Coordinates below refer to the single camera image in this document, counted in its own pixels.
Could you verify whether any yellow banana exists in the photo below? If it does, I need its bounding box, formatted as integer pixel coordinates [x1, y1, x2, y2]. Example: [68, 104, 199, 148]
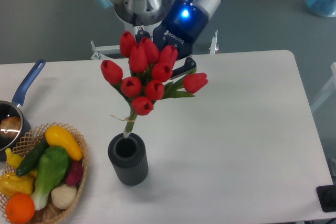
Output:
[5, 148, 24, 169]

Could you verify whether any dark grey ribbed vase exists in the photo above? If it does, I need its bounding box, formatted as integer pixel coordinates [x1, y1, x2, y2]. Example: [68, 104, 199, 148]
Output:
[108, 133, 149, 186]

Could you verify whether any blue handled saucepan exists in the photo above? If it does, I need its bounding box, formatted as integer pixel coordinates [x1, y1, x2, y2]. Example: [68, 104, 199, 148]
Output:
[1, 59, 46, 162]

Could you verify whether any purple red onion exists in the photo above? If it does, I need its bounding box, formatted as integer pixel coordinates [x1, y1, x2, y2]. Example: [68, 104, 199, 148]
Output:
[65, 161, 83, 186]

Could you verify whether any brown bread roll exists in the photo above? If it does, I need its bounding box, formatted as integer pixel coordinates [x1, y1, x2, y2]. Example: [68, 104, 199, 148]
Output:
[1, 116, 21, 139]

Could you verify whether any black device at table edge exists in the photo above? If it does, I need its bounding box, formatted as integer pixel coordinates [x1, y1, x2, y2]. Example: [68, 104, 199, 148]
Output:
[316, 185, 335, 212]

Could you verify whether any green bok choy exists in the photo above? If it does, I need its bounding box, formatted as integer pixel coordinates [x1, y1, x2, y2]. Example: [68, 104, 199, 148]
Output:
[31, 146, 70, 211]

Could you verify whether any green cucumber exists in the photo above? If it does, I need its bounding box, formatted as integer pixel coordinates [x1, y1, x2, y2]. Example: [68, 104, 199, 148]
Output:
[16, 138, 49, 177]

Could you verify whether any white garlic bulb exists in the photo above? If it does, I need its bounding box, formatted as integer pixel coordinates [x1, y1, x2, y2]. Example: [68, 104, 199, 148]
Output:
[51, 184, 77, 209]

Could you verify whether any red tulip bouquet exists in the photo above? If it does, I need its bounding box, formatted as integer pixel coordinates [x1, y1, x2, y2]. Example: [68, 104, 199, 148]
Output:
[100, 31, 208, 138]

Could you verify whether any yellow squash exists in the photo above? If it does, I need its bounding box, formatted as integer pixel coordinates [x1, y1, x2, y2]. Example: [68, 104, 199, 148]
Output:
[45, 125, 83, 161]

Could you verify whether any white frame at right edge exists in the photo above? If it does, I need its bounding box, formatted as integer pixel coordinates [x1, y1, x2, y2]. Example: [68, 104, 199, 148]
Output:
[310, 62, 335, 113]

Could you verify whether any woven wicker basket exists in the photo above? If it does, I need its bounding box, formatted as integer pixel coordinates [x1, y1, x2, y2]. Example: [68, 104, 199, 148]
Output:
[1, 123, 88, 223]

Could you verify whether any orange fruit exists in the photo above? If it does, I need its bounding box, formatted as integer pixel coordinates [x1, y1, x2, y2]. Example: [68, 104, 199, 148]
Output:
[5, 193, 35, 223]

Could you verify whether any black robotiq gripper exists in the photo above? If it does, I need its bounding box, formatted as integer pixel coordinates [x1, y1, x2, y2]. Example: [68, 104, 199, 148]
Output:
[135, 0, 209, 79]

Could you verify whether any yellow bell pepper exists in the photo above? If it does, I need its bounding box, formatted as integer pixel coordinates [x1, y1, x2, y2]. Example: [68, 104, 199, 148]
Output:
[1, 172, 35, 198]

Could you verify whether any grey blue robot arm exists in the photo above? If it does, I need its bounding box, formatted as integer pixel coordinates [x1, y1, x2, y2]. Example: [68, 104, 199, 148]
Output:
[95, 0, 223, 78]

